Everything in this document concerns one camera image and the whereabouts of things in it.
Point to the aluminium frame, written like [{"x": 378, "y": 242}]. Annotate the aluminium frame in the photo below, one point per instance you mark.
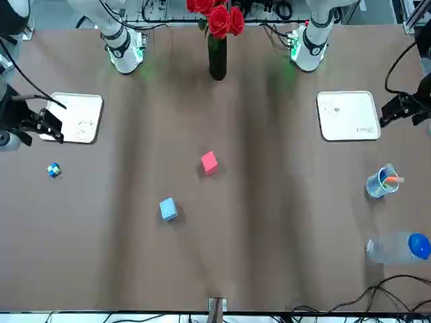
[{"x": 412, "y": 23}]

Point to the red foam block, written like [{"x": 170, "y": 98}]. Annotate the red foam block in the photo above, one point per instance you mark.
[{"x": 209, "y": 163}]

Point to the small blue green cube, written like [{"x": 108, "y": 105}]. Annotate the small blue green cube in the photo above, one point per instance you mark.
[{"x": 54, "y": 170}]

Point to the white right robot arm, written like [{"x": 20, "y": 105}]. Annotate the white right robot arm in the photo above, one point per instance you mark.
[{"x": 123, "y": 50}]

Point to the blue pen cup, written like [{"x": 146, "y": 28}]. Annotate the blue pen cup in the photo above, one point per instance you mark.
[{"x": 373, "y": 186}]

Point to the aluminium camera post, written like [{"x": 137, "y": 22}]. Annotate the aluminium camera post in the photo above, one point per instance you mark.
[{"x": 215, "y": 313}]

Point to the red roses bouquet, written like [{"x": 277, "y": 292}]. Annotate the red roses bouquet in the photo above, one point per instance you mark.
[{"x": 219, "y": 18}]

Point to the black vase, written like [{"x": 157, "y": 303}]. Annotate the black vase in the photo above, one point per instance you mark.
[{"x": 217, "y": 60}]

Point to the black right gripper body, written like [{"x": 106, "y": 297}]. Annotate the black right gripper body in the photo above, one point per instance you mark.
[{"x": 20, "y": 117}]

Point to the orange marker pen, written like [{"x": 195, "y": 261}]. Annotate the orange marker pen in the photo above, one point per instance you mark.
[{"x": 394, "y": 180}]

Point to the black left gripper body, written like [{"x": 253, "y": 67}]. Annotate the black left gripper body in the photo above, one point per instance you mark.
[{"x": 419, "y": 104}]

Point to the blue foam block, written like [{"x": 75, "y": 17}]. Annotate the blue foam block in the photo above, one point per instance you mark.
[{"x": 168, "y": 209}]

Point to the cream tray with bear print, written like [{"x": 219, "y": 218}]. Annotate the cream tray with bear print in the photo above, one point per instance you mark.
[{"x": 81, "y": 114}]

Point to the white desk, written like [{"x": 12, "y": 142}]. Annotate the white desk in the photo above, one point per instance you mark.
[{"x": 67, "y": 318}]

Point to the clear bottle with blue cap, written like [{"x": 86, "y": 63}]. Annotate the clear bottle with blue cap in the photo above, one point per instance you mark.
[{"x": 390, "y": 249}]

